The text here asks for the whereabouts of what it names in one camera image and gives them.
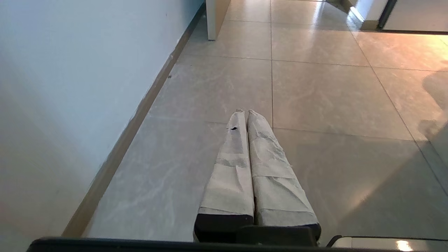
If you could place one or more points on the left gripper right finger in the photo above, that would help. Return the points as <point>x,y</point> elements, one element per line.
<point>276,182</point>

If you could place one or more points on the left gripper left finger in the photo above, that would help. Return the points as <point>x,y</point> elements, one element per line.
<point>229,182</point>

